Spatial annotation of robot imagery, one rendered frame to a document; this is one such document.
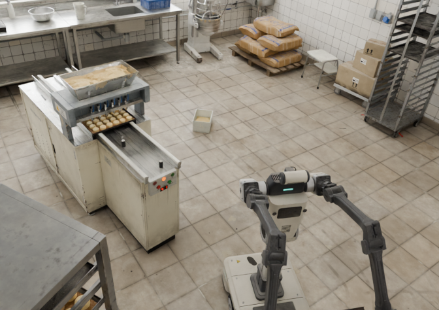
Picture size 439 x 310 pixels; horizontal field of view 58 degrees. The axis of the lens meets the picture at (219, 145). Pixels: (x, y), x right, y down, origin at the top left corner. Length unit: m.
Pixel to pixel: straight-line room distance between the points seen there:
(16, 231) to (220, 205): 2.80
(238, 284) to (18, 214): 1.98
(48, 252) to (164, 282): 2.17
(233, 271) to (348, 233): 1.33
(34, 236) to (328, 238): 2.97
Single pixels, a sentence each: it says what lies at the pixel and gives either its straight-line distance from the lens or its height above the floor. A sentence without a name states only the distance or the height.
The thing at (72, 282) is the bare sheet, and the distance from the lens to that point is 1.37.
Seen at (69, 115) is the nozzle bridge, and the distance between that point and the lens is 3.20.
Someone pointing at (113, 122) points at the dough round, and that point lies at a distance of 3.45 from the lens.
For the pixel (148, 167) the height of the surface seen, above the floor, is 0.84.
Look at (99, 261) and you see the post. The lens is 1.33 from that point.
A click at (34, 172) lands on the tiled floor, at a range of 4.58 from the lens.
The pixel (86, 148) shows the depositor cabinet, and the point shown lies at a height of 0.78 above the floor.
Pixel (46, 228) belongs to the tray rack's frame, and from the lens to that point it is 1.33.
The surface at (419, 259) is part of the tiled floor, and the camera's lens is 4.04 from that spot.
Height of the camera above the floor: 2.75
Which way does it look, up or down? 36 degrees down
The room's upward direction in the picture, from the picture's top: 4 degrees clockwise
